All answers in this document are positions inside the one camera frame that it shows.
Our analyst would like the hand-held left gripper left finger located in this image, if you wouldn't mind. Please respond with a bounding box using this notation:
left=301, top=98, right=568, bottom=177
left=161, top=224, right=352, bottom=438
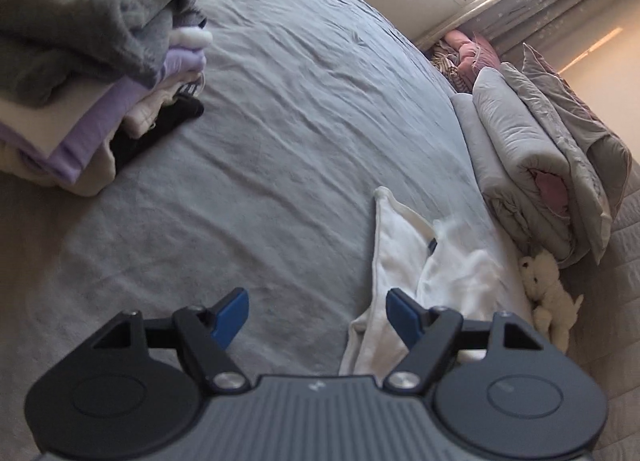
left=92, top=287, right=251, bottom=393

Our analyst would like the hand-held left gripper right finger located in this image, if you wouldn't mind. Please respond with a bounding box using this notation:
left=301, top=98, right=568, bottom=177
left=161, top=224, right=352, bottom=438
left=382, top=288, right=546, bottom=395

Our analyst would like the white shirt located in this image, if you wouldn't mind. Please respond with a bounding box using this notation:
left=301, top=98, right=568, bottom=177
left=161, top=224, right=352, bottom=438
left=339, top=186, right=507, bottom=377

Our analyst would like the pink clothes pile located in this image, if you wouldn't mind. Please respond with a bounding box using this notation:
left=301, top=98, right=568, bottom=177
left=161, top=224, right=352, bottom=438
left=430, top=30, right=501, bottom=92

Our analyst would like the white plush dog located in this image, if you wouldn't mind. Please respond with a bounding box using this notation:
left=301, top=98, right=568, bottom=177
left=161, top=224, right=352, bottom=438
left=517, top=250, right=585, bottom=354

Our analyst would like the folded grey duvet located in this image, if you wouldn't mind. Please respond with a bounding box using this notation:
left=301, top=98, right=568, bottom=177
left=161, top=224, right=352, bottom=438
left=450, top=66, right=576, bottom=269

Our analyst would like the striped cloth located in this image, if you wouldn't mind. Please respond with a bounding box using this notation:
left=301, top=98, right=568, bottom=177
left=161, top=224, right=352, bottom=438
left=431, top=41, right=476, bottom=92

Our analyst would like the bed with grey sheet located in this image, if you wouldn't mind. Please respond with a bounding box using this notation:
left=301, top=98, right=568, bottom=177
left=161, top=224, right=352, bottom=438
left=0, top=0, right=586, bottom=442

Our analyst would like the grey quilted headboard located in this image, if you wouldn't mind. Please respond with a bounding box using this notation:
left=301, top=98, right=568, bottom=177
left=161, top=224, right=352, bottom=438
left=565, top=191, right=640, bottom=392

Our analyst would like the black garment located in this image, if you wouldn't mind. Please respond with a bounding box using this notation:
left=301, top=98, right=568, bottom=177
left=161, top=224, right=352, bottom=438
left=114, top=83, right=205, bottom=172

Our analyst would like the purple folded garment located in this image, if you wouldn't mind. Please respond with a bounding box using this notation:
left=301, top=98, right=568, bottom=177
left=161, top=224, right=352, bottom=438
left=0, top=48, right=207, bottom=186

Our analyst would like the white folded garment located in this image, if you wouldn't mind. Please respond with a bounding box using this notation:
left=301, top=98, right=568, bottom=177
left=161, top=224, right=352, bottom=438
left=0, top=26, right=212, bottom=158

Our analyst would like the grey sweater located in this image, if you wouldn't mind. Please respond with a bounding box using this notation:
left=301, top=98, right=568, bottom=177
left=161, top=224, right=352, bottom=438
left=0, top=0, right=208, bottom=109

